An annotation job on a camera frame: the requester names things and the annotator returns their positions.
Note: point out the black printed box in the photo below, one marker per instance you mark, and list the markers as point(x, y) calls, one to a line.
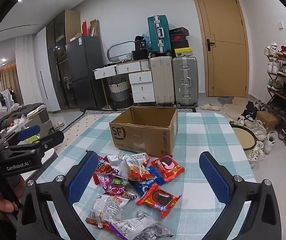
point(141, 43)

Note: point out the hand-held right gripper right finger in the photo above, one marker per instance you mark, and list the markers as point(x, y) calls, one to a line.
point(215, 177)

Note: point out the white red-print snack packet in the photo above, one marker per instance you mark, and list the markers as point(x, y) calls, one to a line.
point(105, 211)

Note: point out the oval silver mirror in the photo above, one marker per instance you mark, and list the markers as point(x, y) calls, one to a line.
point(119, 50)

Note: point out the beige slipper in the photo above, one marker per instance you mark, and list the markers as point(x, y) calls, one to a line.
point(209, 107)

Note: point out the clothes rack with clothes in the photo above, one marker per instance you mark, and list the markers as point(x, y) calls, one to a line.
point(7, 96)

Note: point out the teal suitcase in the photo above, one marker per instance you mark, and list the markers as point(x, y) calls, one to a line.
point(158, 33)

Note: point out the purple candy packet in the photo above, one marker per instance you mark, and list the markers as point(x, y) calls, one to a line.
point(111, 185)

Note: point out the blue cookie packet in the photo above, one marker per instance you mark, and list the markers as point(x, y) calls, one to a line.
point(146, 183)

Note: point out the red triangular snack packet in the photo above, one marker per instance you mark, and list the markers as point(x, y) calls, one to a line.
point(102, 167)

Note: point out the white dresser with drawers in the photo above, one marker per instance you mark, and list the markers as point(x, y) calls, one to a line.
point(140, 80)

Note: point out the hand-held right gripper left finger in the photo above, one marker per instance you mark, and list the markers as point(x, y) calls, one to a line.
point(83, 177)

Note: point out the wooden door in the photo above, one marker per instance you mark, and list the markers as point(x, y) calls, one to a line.
point(223, 55)

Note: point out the silver suitcase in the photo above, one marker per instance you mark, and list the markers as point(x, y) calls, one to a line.
point(185, 80)

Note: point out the red chocolate cookie packet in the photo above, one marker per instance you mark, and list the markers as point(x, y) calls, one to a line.
point(159, 200)

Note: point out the green mug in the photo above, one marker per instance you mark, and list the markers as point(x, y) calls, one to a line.
point(34, 138)

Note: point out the woven laundry basket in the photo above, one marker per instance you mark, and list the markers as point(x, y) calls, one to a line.
point(120, 92)

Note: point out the small flat cardboard box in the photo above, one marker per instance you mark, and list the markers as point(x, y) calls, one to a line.
point(76, 38)

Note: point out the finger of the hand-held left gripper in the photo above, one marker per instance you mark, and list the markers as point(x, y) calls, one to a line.
point(50, 140)
point(28, 132)

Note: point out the black white striped rug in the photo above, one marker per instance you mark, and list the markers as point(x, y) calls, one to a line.
point(95, 112)

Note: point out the wooden shoe rack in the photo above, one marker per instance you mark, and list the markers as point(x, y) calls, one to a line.
point(272, 90)

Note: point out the shoe rack with shoes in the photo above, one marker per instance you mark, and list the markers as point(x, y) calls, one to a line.
point(285, 70)

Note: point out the glass door cabinet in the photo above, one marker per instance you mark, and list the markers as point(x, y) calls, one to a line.
point(58, 55)

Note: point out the beige suitcase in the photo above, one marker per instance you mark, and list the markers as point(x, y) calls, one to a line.
point(161, 80)

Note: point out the grey sofa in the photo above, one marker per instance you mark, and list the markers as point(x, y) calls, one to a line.
point(38, 115)

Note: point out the red pink-cream cookie packet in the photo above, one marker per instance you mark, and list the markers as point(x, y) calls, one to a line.
point(167, 168)

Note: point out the pile of sneakers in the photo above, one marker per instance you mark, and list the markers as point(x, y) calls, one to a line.
point(255, 127)

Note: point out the irregular hide rug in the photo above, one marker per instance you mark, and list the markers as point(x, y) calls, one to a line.
point(232, 105)

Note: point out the pair of cream slippers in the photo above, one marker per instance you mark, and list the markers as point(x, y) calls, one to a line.
point(58, 125)

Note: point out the round black stool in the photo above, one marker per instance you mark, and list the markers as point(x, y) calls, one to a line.
point(242, 137)

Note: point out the white wall switch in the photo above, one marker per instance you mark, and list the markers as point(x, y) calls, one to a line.
point(280, 25)

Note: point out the black refrigerator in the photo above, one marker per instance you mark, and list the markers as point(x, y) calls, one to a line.
point(85, 72)

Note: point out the white curtain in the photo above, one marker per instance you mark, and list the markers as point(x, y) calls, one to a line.
point(25, 70)

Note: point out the brown curtain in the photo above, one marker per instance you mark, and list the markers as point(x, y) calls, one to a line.
point(10, 82)

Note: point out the folded cardboard pieces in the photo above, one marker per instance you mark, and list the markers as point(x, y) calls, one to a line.
point(94, 27)

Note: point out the black shoe box red logo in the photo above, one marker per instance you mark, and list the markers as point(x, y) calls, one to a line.
point(179, 38)

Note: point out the purple silver snack packet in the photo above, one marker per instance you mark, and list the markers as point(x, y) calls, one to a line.
point(140, 228)

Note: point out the plain black shoe box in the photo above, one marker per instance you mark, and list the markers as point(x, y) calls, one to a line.
point(180, 44)

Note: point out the black storage box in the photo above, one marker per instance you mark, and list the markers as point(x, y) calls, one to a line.
point(140, 55)

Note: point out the clear orange snack packet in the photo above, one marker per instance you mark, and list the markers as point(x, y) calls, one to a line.
point(136, 171)

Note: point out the small brown cardboard box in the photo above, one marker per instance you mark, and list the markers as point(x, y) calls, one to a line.
point(266, 120)

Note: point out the yellow black shoe box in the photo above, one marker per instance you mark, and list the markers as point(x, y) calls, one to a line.
point(183, 52)

